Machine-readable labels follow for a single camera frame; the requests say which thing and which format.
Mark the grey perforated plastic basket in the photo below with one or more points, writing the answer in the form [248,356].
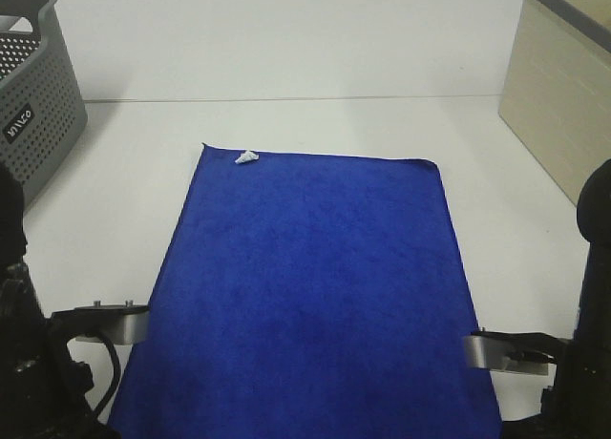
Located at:
[42,110]

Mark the blue microfiber towel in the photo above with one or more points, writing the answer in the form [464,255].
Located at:
[308,296]

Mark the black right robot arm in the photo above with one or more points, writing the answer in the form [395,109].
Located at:
[577,405]

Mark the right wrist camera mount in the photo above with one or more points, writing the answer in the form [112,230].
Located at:
[511,355]

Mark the beige storage box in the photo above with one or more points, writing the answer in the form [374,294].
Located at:
[556,95]

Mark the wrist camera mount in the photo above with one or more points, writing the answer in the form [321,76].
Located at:
[123,324]
[511,355]

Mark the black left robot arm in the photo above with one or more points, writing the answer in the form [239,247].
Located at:
[35,401]

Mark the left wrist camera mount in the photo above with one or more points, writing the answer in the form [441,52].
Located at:
[123,324]

